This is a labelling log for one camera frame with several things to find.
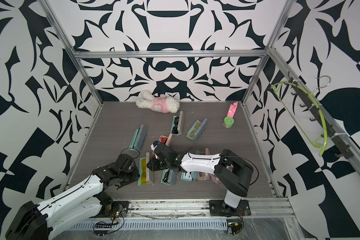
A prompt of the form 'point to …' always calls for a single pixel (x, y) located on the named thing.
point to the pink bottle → (232, 109)
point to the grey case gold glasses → (196, 129)
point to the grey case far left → (138, 138)
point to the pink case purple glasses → (215, 178)
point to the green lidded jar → (228, 122)
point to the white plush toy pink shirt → (162, 103)
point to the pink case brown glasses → (202, 175)
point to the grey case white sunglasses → (192, 175)
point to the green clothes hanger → (274, 87)
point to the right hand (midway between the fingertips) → (146, 164)
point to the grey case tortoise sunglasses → (168, 177)
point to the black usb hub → (103, 226)
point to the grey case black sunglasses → (177, 125)
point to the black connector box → (235, 225)
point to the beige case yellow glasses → (144, 176)
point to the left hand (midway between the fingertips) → (140, 172)
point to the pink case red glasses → (166, 140)
